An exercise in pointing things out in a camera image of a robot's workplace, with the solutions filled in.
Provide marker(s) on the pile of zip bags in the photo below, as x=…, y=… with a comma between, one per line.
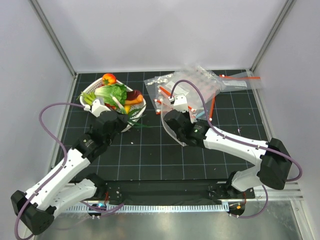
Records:
x=200, y=86

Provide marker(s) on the slotted cable duct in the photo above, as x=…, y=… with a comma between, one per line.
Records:
x=80, y=208

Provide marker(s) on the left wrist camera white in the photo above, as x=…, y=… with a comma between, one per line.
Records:
x=96, y=108

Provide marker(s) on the white perforated plastic basket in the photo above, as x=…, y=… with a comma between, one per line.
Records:
x=98, y=83

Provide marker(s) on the green onion stalk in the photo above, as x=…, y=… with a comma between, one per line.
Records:
x=134, y=115

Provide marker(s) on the black grid cutting mat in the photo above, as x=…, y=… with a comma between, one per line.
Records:
x=149, y=153

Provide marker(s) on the yellow pepper piece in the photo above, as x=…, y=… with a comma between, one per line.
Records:
x=127, y=108

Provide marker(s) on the orange red tomato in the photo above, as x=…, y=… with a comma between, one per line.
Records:
x=108, y=79

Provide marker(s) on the green lettuce head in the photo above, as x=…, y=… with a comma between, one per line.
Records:
x=107, y=92

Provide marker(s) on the right aluminium frame post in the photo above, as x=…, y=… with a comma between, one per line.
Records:
x=284, y=12

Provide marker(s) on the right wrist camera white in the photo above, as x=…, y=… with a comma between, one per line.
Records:
x=178, y=103

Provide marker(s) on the left aluminium frame post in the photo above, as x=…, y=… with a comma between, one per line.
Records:
x=52, y=35

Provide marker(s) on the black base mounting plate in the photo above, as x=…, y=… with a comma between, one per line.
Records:
x=194, y=192

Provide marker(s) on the dark red sausage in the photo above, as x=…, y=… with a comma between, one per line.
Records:
x=132, y=95

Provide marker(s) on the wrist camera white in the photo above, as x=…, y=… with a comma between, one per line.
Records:
x=178, y=103
x=96, y=108

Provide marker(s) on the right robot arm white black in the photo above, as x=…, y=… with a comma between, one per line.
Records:
x=270, y=163

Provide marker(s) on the aluminium frame post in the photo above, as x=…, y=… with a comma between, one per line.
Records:
x=52, y=35
x=284, y=12

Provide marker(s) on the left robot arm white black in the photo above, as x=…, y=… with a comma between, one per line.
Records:
x=38, y=206

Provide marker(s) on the clear dotted zip bag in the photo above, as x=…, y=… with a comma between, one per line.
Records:
x=165, y=109

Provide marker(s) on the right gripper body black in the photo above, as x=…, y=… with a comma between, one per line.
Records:
x=186, y=114

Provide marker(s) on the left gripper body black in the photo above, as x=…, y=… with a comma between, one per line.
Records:
x=120, y=125

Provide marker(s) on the flat zip bag red zipper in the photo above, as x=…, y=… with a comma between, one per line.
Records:
x=239, y=82

